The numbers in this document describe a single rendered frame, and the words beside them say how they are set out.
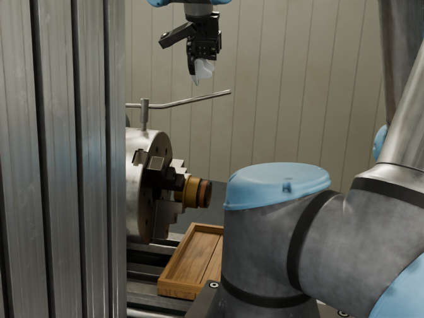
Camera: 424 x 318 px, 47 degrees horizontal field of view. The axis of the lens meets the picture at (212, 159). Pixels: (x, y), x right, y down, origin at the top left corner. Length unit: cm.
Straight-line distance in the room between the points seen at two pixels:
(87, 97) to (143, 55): 422
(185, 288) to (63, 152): 91
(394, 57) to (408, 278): 39
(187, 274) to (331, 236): 87
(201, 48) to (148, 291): 65
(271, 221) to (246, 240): 4
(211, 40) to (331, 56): 291
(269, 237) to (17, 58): 31
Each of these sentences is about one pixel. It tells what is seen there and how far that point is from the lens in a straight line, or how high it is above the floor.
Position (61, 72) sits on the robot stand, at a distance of 37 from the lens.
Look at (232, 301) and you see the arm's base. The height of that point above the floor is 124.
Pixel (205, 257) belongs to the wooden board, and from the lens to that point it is 142.
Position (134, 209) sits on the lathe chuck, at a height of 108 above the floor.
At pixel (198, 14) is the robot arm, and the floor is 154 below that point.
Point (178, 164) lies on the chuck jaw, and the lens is 143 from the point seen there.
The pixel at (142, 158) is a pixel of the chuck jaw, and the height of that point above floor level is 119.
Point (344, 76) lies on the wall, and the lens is 417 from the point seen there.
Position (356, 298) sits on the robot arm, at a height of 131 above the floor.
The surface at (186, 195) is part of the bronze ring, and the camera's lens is 130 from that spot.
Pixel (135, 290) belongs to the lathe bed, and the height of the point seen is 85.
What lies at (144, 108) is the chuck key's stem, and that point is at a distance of 131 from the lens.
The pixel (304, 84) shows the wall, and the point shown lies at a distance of 421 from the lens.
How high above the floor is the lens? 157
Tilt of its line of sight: 17 degrees down
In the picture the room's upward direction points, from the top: 3 degrees clockwise
